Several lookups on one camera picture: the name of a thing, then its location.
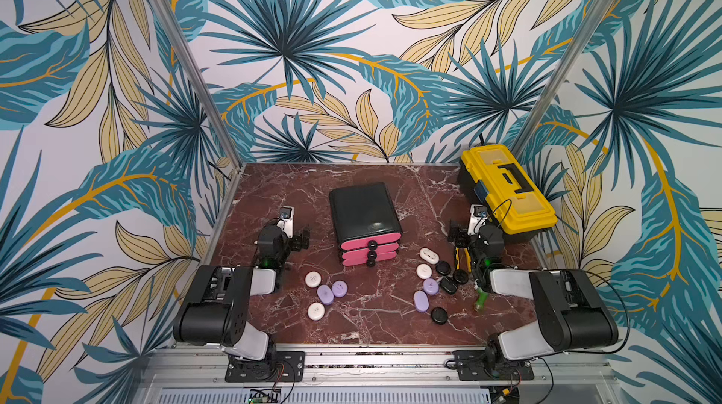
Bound white round earphone case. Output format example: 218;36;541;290
308;303;325;321
416;264;434;281
305;271;323;289

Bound white oval earphone case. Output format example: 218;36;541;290
419;247;440;265

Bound black pink drawer cabinet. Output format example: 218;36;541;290
329;182;403;268

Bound pink top drawer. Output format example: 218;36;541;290
340;232;402;252

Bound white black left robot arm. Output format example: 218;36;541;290
173;225;310;362

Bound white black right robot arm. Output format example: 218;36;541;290
447;220;620;368

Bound black round earphone case middle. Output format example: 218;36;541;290
452;269;469;285

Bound black round earphone case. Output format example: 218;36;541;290
452;269;469;285
435;260;452;276
430;306;449;325

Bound black round earphone case top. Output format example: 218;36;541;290
435;260;452;276

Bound green plastic bottle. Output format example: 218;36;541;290
474;289;488;313

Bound black oval earphone case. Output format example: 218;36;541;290
439;276;458;295

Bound purple round earphone case right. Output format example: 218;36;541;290
422;278;440;296

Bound purple round earphone case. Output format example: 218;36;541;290
331;280;349;298
422;278;440;296

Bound purple oval earphone case left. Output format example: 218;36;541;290
317;285;335;306

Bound purple oval earphone case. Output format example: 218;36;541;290
413;291;430;313
317;285;335;306

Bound yellow black toolbox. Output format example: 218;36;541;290
458;144;558;244

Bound purple round earphone case left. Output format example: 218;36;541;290
331;280;349;298

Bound black round earphone case front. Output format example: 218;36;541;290
430;306;449;325

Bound purple oval earphone case right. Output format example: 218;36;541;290
413;291;430;313

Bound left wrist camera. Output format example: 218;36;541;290
276;206;294;238

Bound yellow handled pliers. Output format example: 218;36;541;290
454;247;472;274

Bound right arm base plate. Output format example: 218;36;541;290
444;351;535;384

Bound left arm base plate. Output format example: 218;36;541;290
225;351;306;383

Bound aluminium front rail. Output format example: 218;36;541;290
139;344;619;389

